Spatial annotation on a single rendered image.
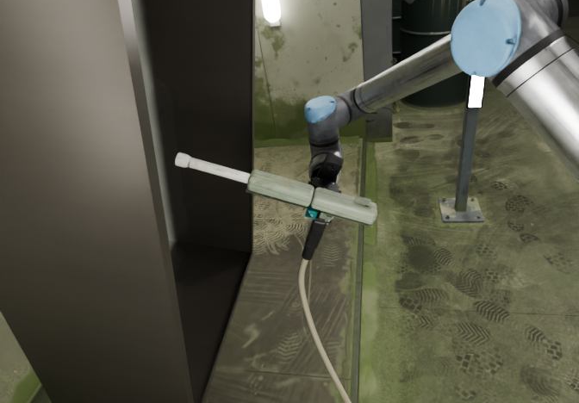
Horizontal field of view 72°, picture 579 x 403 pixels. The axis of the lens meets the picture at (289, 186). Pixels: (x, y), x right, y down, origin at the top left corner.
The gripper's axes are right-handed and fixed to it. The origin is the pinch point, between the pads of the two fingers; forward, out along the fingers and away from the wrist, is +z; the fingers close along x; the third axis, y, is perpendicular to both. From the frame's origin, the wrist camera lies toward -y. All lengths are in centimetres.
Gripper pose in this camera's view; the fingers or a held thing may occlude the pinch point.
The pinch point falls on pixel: (321, 212)
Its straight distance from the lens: 95.8
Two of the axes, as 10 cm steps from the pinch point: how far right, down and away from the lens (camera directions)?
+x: -9.6, -2.9, -0.4
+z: -1.3, 5.5, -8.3
